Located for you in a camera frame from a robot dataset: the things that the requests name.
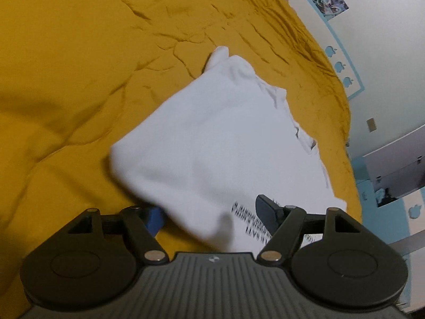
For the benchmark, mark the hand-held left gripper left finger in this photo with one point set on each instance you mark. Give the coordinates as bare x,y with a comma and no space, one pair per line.
152,221

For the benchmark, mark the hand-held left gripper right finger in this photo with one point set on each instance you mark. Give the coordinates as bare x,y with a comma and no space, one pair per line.
267,212

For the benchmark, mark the white printed sweatshirt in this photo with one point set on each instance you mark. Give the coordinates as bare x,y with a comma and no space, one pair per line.
215,133

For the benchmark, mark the blue drawer unit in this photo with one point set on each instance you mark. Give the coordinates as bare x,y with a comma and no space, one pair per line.
363,202

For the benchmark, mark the white and blue wardrobe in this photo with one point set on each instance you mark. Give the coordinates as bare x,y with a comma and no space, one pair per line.
391,166

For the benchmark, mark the yellow quilt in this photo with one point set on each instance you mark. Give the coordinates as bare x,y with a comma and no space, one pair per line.
66,73

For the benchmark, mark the white headboard with apple decals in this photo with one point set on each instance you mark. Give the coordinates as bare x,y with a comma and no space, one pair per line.
312,20

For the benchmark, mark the wall switch plate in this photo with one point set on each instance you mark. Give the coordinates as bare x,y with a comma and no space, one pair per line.
371,124

